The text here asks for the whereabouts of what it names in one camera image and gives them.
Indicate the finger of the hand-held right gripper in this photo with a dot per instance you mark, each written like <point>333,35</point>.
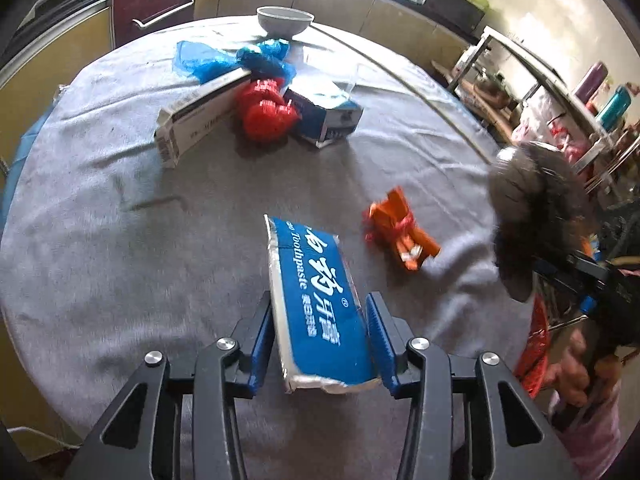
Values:
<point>575,270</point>

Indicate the person's right hand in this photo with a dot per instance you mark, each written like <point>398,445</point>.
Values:
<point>575,375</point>

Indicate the blue toothpaste box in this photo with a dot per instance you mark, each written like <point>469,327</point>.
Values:
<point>315,300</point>

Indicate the pink plastic bag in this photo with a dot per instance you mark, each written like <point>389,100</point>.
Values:
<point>555,125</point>

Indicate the white bowl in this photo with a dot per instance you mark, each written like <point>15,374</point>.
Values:
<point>285,22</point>

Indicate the long white carton box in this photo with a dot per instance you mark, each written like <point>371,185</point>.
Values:
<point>195,120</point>

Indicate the teal bottle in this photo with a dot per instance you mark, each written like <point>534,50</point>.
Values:
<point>614,107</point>

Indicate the red plastic bag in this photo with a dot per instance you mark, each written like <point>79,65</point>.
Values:
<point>265,115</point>

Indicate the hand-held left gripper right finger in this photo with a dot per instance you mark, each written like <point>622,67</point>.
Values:
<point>377,340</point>

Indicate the purple bottle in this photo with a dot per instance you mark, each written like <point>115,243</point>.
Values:
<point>590,82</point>

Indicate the black microwave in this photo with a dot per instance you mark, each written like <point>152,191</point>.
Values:
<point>445,2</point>

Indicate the dark red oven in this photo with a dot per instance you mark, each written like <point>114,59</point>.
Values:
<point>150,5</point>

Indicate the blue under cloth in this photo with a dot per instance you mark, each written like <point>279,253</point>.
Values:
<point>30,135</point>

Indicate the person's right forearm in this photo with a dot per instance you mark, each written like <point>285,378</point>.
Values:
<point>595,440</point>

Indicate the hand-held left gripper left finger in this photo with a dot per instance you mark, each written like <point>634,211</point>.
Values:
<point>262,340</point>

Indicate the orange crumpled wrapper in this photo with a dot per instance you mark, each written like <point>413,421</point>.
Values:
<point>395,220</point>

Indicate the blue plastic bag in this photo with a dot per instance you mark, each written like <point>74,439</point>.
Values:
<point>210,62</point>

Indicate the metal shelf rack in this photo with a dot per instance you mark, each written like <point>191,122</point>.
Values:
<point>550,85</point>

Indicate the clear plastic container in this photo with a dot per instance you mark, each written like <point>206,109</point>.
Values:
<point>346,74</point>

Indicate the blue and white box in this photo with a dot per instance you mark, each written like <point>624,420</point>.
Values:
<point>330,120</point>

